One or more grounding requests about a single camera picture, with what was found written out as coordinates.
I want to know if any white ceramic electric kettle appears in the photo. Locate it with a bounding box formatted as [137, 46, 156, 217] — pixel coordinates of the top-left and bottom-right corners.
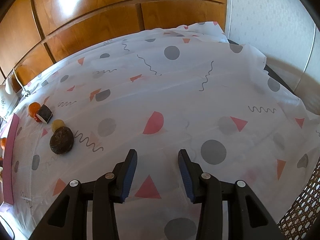
[0, 81, 19, 120]

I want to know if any pink shallow cardboard box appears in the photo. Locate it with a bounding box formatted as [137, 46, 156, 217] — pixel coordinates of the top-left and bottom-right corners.
[0, 113, 20, 213]

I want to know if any small yellow fruit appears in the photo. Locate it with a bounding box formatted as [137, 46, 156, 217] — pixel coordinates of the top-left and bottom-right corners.
[51, 119, 65, 132]

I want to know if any small dark round fruit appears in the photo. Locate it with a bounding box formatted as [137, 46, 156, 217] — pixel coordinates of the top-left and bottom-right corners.
[49, 127, 74, 155]

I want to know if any purple sweet potato chunk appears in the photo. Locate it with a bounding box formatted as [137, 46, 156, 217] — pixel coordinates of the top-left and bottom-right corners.
[36, 104, 54, 124]

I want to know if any woven cane chair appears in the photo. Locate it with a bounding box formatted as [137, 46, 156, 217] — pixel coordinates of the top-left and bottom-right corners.
[276, 160, 320, 240]

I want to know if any white patterned tablecloth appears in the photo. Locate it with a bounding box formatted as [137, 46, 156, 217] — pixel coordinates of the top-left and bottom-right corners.
[0, 21, 320, 240]

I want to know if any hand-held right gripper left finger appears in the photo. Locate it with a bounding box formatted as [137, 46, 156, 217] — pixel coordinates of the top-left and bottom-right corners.
[29, 149, 138, 240]

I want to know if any stemless orange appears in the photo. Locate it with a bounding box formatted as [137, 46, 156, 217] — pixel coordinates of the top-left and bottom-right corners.
[28, 102, 42, 119]

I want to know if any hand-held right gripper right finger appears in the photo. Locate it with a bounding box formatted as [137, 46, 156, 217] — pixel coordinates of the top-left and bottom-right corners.
[177, 149, 285, 240]

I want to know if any white kettle power cord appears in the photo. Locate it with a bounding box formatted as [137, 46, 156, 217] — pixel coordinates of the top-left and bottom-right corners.
[12, 69, 32, 97]

